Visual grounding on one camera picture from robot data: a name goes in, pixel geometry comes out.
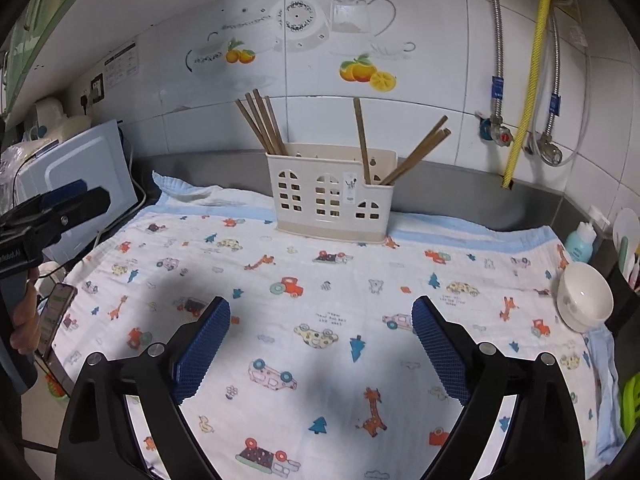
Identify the smartphone with lit screen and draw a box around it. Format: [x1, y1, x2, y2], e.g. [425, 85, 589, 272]
[37, 283, 77, 359]

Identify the person's left hand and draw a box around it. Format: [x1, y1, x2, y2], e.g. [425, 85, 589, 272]
[11, 268, 40, 356]

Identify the white microwave oven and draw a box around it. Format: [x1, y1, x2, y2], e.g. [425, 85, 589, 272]
[3, 120, 137, 263]

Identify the white electric kettle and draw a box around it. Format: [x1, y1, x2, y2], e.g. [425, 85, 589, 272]
[23, 96, 91, 143]

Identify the black utensil rack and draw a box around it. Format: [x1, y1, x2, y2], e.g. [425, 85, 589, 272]
[590, 240, 640, 385]

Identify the white ceramic bowl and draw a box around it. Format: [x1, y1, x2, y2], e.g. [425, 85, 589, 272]
[555, 262, 614, 334]

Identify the blue soap bottle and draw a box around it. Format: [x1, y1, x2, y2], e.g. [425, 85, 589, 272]
[565, 221, 598, 263]

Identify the white cartoon-print cloth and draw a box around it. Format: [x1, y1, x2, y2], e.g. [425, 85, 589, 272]
[53, 174, 624, 479]

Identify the white spatula utensil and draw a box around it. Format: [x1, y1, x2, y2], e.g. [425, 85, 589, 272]
[613, 208, 640, 255]

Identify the brown wooden chopstick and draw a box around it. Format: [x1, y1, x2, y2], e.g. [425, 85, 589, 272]
[253, 89, 278, 149]
[384, 128, 452, 187]
[352, 98, 371, 185]
[235, 100, 274, 154]
[264, 96, 288, 156]
[245, 92, 279, 155]
[380, 114, 450, 187]

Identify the chrome angle valve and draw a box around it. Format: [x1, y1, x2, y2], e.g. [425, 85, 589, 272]
[534, 133, 563, 167]

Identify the beige plastic utensil holder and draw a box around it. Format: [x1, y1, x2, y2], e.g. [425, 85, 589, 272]
[267, 143, 397, 243]

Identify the wall power socket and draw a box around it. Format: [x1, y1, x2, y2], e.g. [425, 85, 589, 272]
[90, 73, 105, 104]

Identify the red handle water valve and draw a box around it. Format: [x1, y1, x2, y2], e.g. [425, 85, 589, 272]
[475, 113, 513, 148]

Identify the braided steel hose right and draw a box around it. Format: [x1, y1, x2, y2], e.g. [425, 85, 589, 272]
[530, 6, 592, 166]

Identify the braided steel hose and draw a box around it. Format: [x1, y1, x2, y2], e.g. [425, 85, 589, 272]
[480, 0, 506, 126]
[530, 6, 592, 166]

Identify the braided steel hose left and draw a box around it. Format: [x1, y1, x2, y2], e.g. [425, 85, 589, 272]
[480, 0, 506, 126]

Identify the yellow corrugated gas hose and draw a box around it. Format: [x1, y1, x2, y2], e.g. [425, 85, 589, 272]
[501, 0, 552, 192]

